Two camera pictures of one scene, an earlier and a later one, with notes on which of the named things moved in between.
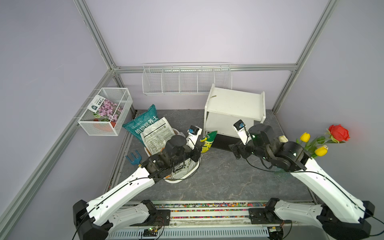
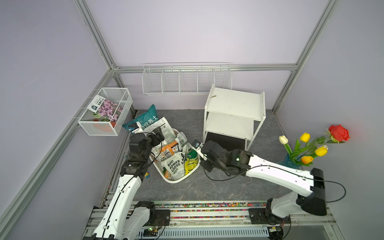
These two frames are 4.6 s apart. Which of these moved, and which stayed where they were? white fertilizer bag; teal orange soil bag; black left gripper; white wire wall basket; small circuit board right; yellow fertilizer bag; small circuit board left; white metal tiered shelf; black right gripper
Moved: black right gripper; yellow fertilizer bag; black left gripper
Stayed: white metal tiered shelf; small circuit board left; white wire wall basket; small circuit board right; teal orange soil bag; white fertilizer bag
